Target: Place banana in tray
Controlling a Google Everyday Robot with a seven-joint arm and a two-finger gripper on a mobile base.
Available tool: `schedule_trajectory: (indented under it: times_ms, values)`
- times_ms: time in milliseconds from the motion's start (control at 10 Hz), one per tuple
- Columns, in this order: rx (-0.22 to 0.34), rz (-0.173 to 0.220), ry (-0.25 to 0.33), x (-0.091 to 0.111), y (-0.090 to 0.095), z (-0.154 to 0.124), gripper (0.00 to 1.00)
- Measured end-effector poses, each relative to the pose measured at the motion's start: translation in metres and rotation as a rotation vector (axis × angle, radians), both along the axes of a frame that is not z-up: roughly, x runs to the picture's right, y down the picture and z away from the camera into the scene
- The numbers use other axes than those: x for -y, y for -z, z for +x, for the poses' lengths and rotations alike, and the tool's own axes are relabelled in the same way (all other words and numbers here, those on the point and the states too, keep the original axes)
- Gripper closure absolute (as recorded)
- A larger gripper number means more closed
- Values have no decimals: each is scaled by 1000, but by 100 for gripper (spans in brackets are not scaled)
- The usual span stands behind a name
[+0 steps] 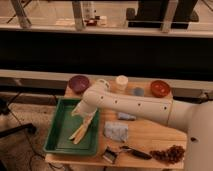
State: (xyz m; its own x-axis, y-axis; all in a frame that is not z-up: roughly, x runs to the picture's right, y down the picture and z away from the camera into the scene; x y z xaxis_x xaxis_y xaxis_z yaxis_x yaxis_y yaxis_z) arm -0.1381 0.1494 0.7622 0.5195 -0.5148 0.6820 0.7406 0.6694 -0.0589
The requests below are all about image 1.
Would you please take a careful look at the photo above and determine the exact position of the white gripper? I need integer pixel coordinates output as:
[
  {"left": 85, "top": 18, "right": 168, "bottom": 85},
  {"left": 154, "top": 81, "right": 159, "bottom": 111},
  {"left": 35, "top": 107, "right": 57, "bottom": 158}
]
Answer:
[{"left": 69, "top": 100, "right": 97, "bottom": 144}]

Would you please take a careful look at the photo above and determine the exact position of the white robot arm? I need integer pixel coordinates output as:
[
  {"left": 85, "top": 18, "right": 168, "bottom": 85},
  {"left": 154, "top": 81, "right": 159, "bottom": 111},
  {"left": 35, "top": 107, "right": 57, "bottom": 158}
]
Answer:
[{"left": 72, "top": 79, "right": 213, "bottom": 171}]

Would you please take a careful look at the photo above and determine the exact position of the green plastic tray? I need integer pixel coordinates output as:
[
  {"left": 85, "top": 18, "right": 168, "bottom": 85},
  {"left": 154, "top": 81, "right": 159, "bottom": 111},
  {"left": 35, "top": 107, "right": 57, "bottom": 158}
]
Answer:
[{"left": 44, "top": 98, "right": 99, "bottom": 156}]

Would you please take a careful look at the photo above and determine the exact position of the blue folded cloth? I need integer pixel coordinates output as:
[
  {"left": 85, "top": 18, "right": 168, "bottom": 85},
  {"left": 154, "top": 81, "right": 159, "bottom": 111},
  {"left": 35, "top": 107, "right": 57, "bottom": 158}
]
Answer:
[{"left": 103, "top": 121, "right": 128, "bottom": 142}]

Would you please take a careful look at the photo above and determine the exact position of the small metal clip box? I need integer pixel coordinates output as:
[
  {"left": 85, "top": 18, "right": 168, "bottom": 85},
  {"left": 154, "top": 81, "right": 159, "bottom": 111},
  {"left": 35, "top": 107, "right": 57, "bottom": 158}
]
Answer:
[{"left": 102, "top": 147, "right": 118, "bottom": 164}]

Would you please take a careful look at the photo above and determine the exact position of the purple bowl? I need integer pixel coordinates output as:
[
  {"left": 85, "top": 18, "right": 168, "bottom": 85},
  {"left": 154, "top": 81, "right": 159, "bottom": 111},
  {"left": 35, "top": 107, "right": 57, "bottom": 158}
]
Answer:
[{"left": 68, "top": 75, "right": 90, "bottom": 94}]

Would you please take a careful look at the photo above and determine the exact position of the red-brown bowl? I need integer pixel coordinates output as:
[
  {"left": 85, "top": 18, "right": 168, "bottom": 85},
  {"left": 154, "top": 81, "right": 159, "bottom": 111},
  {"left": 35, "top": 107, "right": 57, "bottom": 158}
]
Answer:
[{"left": 150, "top": 80, "right": 171, "bottom": 98}]

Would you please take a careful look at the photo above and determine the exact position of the brown grape bunch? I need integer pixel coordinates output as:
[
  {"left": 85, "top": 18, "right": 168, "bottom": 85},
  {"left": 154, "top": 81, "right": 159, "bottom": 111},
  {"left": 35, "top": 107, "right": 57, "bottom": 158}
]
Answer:
[{"left": 150, "top": 145, "right": 185, "bottom": 164}]

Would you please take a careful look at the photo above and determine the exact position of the black handled tool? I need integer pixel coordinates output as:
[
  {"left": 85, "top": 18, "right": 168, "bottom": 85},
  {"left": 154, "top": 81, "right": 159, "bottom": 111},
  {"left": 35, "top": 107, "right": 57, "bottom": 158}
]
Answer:
[{"left": 119, "top": 146, "right": 152, "bottom": 160}]

